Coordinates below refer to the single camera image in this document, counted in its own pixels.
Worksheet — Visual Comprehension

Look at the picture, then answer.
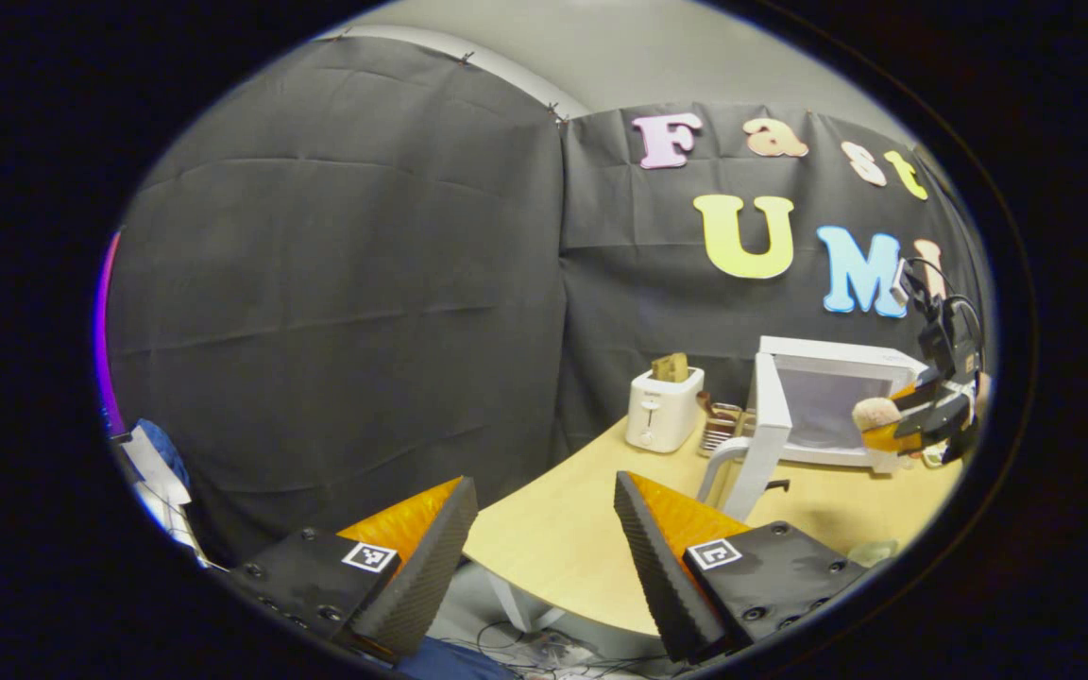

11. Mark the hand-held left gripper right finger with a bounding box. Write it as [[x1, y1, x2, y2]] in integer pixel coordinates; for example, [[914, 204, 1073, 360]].
[[613, 470, 871, 664]]

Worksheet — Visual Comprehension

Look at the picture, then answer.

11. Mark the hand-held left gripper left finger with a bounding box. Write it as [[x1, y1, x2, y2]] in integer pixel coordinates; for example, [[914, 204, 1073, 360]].
[[223, 475, 479, 659]]

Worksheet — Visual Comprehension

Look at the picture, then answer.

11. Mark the beige bread bun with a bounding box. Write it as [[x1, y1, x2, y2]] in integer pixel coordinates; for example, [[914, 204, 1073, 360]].
[[851, 397, 902, 434]]

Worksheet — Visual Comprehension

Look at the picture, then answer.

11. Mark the white microwave oven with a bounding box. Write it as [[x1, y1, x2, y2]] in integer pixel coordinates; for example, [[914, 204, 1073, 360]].
[[695, 335, 930, 523]]

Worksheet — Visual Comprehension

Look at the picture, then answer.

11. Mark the white table leg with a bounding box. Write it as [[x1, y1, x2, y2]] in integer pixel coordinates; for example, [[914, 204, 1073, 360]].
[[487, 569, 566, 634]]

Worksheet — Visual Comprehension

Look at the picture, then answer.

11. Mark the small white plate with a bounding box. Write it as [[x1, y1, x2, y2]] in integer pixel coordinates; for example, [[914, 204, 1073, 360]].
[[848, 539, 900, 568]]

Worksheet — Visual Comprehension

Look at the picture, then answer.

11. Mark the white toaster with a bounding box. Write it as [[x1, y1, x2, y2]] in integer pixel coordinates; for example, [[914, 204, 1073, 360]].
[[625, 366, 706, 454]]

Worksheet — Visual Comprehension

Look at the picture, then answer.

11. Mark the glass utensil jar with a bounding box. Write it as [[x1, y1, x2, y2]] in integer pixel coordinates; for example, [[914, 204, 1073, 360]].
[[700, 401, 743, 457]]

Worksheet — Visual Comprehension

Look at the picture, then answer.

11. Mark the white board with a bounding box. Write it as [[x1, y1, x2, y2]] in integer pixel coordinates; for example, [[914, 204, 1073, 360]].
[[117, 430, 207, 568]]

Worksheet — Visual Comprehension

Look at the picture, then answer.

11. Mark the blue cloth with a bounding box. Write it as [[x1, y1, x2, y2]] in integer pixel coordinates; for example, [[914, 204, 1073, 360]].
[[133, 418, 191, 487]]

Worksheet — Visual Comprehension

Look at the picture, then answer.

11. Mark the black cable bundle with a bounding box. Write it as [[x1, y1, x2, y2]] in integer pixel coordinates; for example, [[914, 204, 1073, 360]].
[[440, 619, 672, 680]]

